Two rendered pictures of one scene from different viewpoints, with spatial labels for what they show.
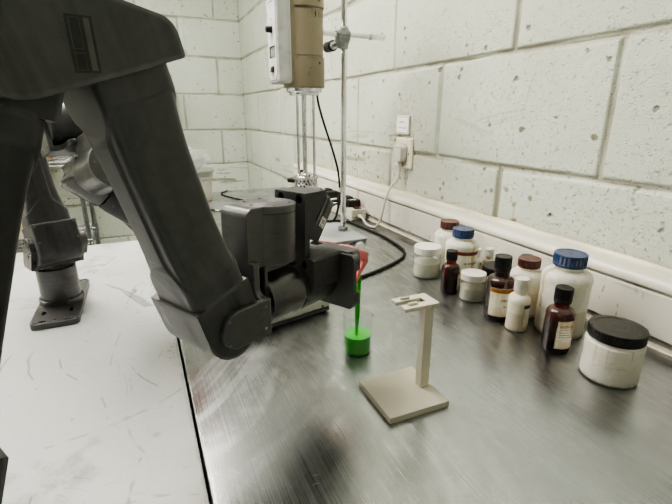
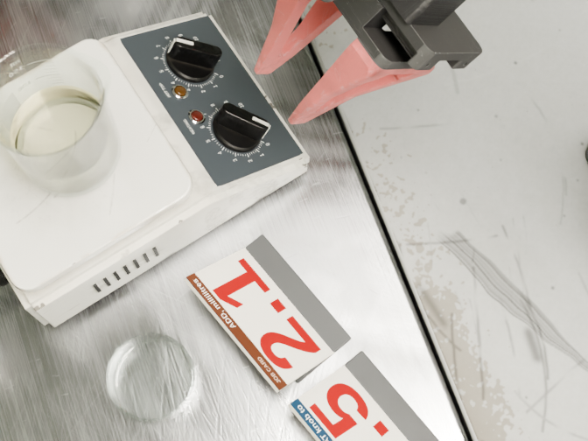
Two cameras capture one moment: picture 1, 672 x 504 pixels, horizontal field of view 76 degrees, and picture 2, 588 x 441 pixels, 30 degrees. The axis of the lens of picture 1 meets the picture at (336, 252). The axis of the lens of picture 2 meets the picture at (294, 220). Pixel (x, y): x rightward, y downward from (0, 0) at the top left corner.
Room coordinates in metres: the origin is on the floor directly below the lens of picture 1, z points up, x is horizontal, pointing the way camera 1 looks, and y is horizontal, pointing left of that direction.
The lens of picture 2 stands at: (0.90, 0.25, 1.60)
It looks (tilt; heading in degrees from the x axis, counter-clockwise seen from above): 74 degrees down; 184
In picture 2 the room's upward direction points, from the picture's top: straight up
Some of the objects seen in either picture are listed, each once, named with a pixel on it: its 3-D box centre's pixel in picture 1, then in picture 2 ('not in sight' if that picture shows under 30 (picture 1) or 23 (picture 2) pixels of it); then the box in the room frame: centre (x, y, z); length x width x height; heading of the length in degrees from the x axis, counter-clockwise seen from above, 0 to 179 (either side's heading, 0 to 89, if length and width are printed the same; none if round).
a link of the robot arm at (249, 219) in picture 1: (242, 264); not in sight; (0.40, 0.09, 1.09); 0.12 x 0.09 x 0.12; 143
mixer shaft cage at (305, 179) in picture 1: (305, 139); not in sight; (1.16, 0.08, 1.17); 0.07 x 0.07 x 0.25
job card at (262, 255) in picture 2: not in sight; (269, 310); (0.77, 0.22, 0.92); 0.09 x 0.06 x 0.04; 44
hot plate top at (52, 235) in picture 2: not in sight; (61, 161); (0.70, 0.10, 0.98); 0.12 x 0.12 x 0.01; 37
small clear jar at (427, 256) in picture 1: (427, 260); not in sight; (0.87, -0.19, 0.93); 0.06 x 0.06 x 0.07
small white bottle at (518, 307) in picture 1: (519, 303); not in sight; (0.63, -0.29, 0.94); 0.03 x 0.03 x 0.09
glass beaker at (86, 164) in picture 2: not in sight; (62, 124); (0.70, 0.11, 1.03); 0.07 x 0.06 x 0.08; 117
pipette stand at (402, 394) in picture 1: (404, 349); not in sight; (0.45, -0.08, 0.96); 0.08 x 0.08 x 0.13; 23
